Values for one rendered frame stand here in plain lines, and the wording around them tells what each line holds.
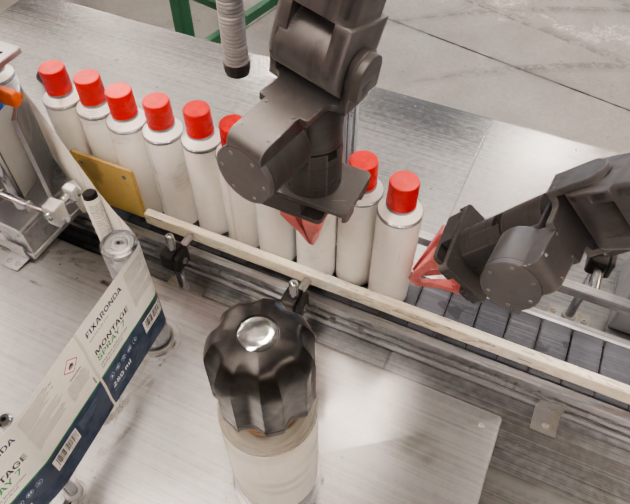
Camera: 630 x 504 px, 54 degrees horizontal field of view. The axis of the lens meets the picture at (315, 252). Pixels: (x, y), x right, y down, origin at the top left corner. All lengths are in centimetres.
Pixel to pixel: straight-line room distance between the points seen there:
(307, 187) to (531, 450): 42
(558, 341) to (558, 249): 25
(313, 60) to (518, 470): 52
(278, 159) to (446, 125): 67
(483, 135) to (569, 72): 177
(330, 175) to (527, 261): 19
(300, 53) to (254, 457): 32
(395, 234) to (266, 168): 23
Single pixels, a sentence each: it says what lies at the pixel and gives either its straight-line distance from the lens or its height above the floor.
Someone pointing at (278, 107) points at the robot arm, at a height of 123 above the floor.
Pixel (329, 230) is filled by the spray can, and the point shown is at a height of 98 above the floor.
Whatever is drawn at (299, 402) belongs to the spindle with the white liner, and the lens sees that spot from 46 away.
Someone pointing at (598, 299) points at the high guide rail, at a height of 96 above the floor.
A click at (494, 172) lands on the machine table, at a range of 107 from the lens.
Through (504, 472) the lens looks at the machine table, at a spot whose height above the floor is 83.
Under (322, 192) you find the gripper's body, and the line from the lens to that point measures 60.
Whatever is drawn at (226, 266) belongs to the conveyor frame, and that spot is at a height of 88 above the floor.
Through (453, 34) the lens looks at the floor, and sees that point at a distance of 298.
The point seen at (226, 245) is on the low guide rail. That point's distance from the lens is 82.
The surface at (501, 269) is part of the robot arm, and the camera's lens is 58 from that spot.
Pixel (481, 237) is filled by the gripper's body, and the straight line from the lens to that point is 67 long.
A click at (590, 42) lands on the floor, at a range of 311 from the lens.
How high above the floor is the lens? 154
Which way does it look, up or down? 51 degrees down
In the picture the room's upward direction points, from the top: straight up
